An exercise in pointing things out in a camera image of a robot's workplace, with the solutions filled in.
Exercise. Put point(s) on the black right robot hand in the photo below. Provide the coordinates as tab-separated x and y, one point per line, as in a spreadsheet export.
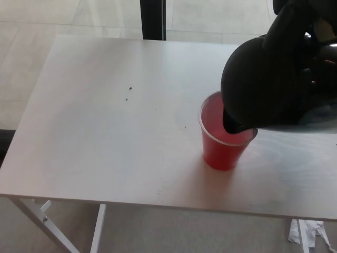
289	23

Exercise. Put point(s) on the black electric kettle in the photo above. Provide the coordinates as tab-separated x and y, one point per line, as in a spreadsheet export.
252	87

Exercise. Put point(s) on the red plastic cup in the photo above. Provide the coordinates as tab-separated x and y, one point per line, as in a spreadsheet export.
222	155

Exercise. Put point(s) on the crumpled white paper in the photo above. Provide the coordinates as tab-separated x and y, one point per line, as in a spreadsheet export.
317	232

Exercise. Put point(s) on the white metal table leg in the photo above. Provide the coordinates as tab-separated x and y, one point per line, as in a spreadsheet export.
304	237

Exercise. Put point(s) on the black vertical post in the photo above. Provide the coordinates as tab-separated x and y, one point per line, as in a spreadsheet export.
153	19

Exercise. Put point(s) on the white metal table leg frame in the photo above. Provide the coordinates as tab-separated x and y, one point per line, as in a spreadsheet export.
98	229

